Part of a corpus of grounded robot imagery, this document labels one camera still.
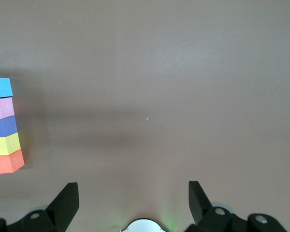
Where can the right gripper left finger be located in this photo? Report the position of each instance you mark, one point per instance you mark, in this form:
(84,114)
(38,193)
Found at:
(64,207)

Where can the orange foam cube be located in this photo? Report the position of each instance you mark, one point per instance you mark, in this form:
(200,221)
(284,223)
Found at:
(8,163)

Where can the purple foam cube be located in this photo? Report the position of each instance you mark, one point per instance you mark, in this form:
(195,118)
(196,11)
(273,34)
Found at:
(3,126)

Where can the pink foam cube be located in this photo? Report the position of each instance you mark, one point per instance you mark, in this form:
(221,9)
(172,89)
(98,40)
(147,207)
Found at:
(1,108)

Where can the brown table cover mat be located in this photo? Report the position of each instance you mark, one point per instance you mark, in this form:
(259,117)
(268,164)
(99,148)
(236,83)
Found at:
(159,72)

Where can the blue foam cube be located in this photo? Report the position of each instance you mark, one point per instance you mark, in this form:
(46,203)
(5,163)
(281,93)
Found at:
(0,87)

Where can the yellow foam cube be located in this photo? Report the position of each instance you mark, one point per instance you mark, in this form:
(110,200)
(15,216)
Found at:
(4,143)

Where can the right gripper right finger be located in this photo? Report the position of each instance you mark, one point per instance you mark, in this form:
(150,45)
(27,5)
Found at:
(198,203)

